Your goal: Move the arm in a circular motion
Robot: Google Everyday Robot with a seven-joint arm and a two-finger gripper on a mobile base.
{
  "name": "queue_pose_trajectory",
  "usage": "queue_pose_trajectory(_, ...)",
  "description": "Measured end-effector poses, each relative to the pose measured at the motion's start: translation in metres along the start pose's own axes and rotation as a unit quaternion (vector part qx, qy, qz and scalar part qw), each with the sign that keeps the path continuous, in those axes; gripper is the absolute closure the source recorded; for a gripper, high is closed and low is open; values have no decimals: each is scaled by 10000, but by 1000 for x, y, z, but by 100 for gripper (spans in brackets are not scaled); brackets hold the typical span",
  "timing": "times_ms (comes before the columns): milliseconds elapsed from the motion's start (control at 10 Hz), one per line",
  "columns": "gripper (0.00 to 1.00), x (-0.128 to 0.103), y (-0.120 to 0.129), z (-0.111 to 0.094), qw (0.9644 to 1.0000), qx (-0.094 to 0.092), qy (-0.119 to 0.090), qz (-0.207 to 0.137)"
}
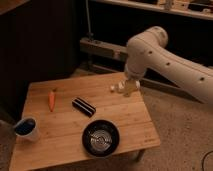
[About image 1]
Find black cable on floor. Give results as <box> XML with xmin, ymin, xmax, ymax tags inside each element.
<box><xmin>200</xmin><ymin>150</ymin><xmax>213</xmax><ymax>171</ymax></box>

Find black round bowl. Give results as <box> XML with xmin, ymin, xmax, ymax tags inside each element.
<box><xmin>82</xmin><ymin>120</ymin><xmax>120</xmax><ymax>157</ymax></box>

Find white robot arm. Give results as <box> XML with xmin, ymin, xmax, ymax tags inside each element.
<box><xmin>125</xmin><ymin>26</ymin><xmax>213</xmax><ymax>105</ymax></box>

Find small clear plastic bottle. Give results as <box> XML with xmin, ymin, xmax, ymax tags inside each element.
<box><xmin>110</xmin><ymin>80</ymin><xmax>140</xmax><ymax>93</ymax></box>

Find black striped rectangular block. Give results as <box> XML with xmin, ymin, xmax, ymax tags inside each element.
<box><xmin>72</xmin><ymin>98</ymin><xmax>96</xmax><ymax>117</ymax></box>

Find wooden low table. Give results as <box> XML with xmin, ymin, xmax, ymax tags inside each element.
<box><xmin>9</xmin><ymin>73</ymin><xmax>160</xmax><ymax>171</ymax></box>

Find orange carrot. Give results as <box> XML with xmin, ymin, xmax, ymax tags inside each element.
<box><xmin>48</xmin><ymin>89</ymin><xmax>57</xmax><ymax>112</ymax></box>

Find white cup blue inside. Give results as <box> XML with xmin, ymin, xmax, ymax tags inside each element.
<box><xmin>13</xmin><ymin>117</ymin><xmax>39</xmax><ymax>142</ymax></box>

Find grey metal beam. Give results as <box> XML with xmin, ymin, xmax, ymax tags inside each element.
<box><xmin>80</xmin><ymin>37</ymin><xmax>128</xmax><ymax>62</ymax></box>

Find vertical metal pole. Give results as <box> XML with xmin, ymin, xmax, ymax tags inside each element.
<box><xmin>86</xmin><ymin>0</ymin><xmax>93</xmax><ymax>41</ymax></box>

